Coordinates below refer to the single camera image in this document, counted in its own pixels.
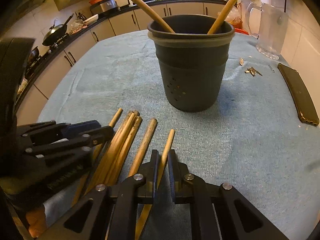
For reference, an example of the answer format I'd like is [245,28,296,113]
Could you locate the left hand holding gripper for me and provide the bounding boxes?
[25,205,47,238]

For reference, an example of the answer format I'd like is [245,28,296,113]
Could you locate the beige lower kitchen cabinets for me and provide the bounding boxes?
[15,0,226,126]

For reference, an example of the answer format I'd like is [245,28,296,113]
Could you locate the dark round utensil holder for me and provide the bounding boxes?
[148,14,235,112]

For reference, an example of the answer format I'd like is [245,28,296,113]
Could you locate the dark pot on stove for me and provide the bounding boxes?
[27,46,40,66]

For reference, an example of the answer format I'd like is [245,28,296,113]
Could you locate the black smartphone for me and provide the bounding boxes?
[277,63,319,126]

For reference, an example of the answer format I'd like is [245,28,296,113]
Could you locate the silver toaster oven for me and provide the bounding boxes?
[90,0,118,15]

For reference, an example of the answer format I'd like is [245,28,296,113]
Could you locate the white dish on counter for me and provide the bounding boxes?
[84,14,99,26]

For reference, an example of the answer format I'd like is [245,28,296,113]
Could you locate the plastic bag on counter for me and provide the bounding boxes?
[225,4,242,29]

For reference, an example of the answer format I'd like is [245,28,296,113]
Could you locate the light blue towel mat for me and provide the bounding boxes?
[39,30,319,239]

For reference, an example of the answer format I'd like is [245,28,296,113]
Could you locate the worn wooden chopstick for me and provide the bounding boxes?
[128,118,158,177]

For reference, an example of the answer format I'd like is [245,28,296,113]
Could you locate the red plastic bowl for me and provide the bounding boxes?
[234,28,249,35]

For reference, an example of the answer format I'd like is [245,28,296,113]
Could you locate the clear glass pitcher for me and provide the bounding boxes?
[245,2,289,60]

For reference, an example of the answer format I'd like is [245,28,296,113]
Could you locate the black wok on stove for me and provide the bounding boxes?
[42,14,74,47]

